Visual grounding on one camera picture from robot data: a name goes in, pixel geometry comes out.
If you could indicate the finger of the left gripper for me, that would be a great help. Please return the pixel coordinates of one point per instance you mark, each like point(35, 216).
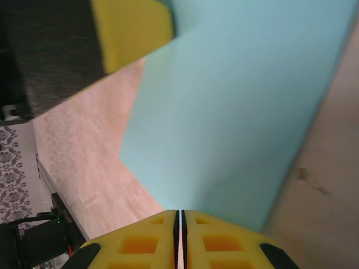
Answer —
point(70, 42)

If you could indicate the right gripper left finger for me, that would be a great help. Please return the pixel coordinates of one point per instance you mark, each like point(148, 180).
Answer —
point(134, 246)

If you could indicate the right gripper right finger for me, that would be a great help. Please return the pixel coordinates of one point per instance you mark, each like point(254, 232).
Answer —
point(224, 246)

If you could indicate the teal square paper sheet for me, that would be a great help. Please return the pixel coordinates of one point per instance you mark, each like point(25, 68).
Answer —
point(224, 112)

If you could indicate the wide aluminium mounting rail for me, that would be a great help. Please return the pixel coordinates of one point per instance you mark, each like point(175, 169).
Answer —
point(56, 193)

